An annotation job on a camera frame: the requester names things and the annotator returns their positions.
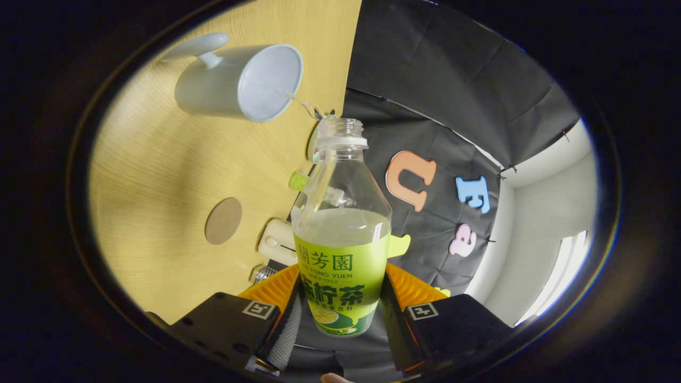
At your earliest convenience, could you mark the wooden table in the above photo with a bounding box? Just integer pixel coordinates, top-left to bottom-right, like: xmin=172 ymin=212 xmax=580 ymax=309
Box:
xmin=88 ymin=0 xmax=363 ymax=326

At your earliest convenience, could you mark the white cup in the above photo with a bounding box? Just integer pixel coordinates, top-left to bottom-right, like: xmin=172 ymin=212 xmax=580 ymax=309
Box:
xmin=161 ymin=32 xmax=304 ymax=123

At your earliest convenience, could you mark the green label juice bottle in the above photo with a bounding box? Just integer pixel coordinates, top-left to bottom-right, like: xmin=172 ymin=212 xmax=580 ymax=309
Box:
xmin=291 ymin=118 xmax=393 ymax=338

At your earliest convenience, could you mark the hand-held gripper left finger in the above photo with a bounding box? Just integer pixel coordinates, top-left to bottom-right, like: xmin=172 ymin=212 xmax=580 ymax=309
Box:
xmin=170 ymin=264 xmax=302 ymax=376

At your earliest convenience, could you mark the round brown coaster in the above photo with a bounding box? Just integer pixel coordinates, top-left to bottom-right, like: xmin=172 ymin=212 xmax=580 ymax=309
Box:
xmin=205 ymin=197 xmax=243 ymax=246

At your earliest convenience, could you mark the white toaster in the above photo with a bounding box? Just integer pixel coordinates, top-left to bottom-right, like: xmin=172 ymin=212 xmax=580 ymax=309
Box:
xmin=258 ymin=218 xmax=298 ymax=267

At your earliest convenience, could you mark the metal mesh holder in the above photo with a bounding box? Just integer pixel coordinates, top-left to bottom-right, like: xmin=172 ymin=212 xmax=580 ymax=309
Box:
xmin=249 ymin=264 xmax=278 ymax=286

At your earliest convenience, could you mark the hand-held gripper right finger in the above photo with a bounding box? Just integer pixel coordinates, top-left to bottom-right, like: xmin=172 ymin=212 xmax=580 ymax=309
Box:
xmin=380 ymin=262 xmax=514 ymax=373

